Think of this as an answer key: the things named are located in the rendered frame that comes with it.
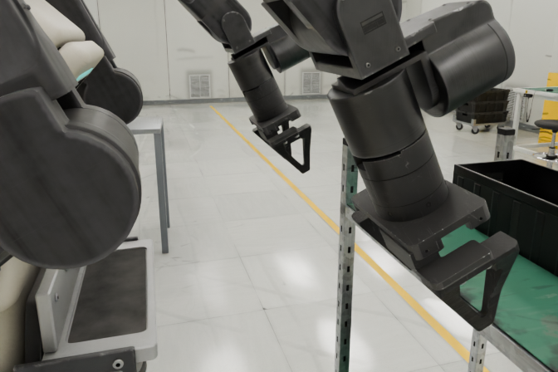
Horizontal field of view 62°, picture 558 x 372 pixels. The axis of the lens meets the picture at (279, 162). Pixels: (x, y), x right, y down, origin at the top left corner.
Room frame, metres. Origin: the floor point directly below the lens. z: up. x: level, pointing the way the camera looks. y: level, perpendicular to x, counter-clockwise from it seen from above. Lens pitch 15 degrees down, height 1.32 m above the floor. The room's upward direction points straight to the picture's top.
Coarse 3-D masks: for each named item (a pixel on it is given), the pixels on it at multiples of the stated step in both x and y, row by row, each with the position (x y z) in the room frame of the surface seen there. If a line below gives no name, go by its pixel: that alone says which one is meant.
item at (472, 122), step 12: (480, 96) 6.42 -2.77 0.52; (492, 96) 6.51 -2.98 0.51; (504, 96) 6.56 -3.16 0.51; (468, 108) 6.52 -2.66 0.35; (480, 108) 6.43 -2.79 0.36; (492, 108) 6.51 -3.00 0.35; (504, 108) 6.57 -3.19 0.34; (456, 120) 6.69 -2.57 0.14; (468, 120) 6.50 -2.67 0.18; (480, 120) 6.45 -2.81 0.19; (492, 120) 6.52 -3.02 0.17; (504, 120) 6.58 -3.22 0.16
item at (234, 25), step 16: (224, 16) 0.70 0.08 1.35; (240, 16) 0.70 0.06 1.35; (224, 32) 0.70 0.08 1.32; (240, 32) 0.70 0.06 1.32; (256, 32) 0.77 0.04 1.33; (272, 32) 0.74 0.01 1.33; (224, 48) 0.77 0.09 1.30; (240, 48) 0.70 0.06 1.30; (272, 48) 0.73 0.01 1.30; (288, 48) 0.74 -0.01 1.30; (288, 64) 0.74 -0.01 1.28
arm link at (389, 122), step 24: (408, 48) 0.34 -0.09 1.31; (384, 72) 0.32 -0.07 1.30; (408, 72) 0.35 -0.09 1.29; (432, 72) 0.32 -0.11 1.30; (336, 96) 0.32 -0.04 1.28; (360, 96) 0.31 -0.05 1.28; (384, 96) 0.30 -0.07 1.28; (408, 96) 0.31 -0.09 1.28; (432, 96) 0.33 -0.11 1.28; (360, 120) 0.31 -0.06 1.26; (384, 120) 0.31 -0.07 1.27; (408, 120) 0.31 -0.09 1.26; (360, 144) 0.32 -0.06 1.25; (384, 144) 0.31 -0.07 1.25; (408, 144) 0.31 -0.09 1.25
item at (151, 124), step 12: (144, 120) 2.95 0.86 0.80; (156, 120) 2.95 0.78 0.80; (132, 132) 2.66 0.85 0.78; (144, 132) 2.68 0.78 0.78; (156, 132) 2.69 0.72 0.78; (156, 144) 2.69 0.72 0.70; (156, 156) 2.69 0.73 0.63; (156, 168) 2.69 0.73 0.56; (168, 204) 3.10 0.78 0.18; (168, 216) 3.09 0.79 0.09; (168, 252) 2.69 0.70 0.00
